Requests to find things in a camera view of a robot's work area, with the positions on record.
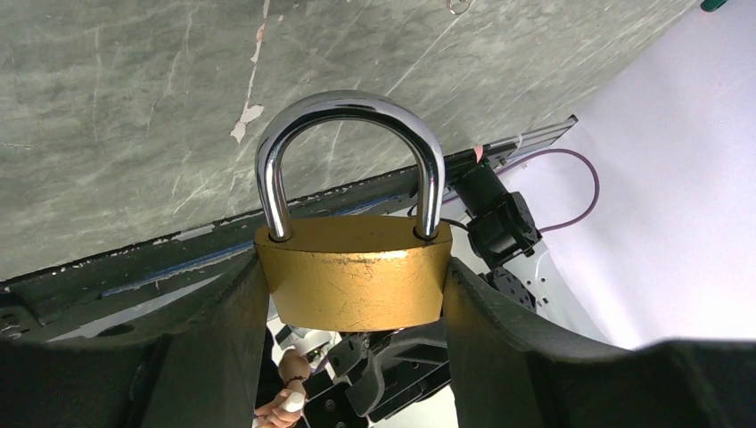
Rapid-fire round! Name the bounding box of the small brass padlock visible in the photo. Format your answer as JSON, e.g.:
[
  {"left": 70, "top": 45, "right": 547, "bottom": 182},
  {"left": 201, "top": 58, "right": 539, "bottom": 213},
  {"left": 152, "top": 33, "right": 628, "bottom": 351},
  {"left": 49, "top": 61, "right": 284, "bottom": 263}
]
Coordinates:
[{"left": 446, "top": 0, "right": 472, "bottom": 16}]

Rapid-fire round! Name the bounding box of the green handled screwdriver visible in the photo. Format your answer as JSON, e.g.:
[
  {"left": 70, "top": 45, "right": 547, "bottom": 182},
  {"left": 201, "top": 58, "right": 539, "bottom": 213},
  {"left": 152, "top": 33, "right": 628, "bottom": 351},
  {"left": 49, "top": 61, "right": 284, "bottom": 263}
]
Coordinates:
[{"left": 700, "top": 0, "right": 727, "bottom": 12}]

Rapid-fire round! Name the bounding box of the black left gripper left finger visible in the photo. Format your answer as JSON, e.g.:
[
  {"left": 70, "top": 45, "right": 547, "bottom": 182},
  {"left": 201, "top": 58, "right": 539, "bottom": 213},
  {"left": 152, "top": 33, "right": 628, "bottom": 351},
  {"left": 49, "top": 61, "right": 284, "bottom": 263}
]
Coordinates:
[{"left": 1, "top": 255, "right": 268, "bottom": 427}]

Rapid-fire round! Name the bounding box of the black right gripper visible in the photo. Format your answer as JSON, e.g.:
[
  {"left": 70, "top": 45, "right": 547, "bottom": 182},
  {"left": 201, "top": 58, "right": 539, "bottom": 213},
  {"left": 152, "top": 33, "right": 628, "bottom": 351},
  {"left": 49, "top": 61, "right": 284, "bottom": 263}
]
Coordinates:
[{"left": 300, "top": 320, "right": 451, "bottom": 427}]

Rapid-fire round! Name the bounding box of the person hand in background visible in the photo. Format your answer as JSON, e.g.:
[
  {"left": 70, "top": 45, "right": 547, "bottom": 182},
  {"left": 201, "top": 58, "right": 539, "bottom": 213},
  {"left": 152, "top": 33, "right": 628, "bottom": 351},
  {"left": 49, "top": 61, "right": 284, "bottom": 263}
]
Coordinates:
[{"left": 252, "top": 349, "right": 311, "bottom": 428}]

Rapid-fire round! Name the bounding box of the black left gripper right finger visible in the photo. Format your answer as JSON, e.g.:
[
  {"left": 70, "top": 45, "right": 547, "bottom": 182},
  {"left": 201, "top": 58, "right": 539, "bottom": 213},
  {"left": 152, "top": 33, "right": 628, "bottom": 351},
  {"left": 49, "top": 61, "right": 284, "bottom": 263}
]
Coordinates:
[{"left": 443, "top": 259, "right": 755, "bottom": 427}]

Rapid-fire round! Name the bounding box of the large brass padlock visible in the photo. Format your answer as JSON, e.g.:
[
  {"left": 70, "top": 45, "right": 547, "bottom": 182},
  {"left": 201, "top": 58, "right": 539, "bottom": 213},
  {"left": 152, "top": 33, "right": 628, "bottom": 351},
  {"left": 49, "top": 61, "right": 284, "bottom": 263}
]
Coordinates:
[{"left": 254, "top": 90, "right": 453, "bottom": 332}]

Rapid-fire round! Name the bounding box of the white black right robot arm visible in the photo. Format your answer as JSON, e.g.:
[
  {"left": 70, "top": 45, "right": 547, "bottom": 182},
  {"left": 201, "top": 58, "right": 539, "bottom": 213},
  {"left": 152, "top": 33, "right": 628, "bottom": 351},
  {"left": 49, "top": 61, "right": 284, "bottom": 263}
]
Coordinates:
[{"left": 299, "top": 167, "right": 603, "bottom": 427}]

